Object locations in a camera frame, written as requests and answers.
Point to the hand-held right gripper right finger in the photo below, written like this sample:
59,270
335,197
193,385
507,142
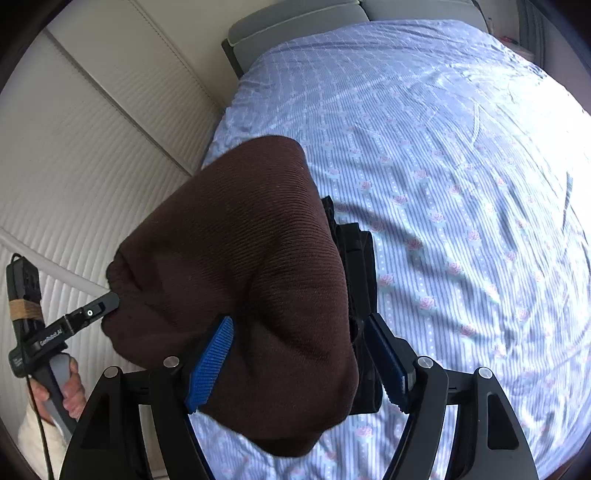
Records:
388,360

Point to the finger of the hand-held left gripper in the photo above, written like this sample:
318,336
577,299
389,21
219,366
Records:
94,309

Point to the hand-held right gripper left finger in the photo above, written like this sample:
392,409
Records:
210,364

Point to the dark brown pants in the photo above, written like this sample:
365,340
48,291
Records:
240,286

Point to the person's left forearm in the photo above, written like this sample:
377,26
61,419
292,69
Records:
39,443

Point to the person's left hand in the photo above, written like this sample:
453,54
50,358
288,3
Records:
71,392

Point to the stack of black clothes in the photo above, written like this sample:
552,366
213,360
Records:
358,277

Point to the white louvered wardrobe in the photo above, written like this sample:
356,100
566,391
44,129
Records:
101,138

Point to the bed with blue sheet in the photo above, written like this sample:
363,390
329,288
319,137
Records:
438,184

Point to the grey upholstered bed headboard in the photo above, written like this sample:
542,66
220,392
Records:
351,23

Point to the teal curtain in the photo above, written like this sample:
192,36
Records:
540,27

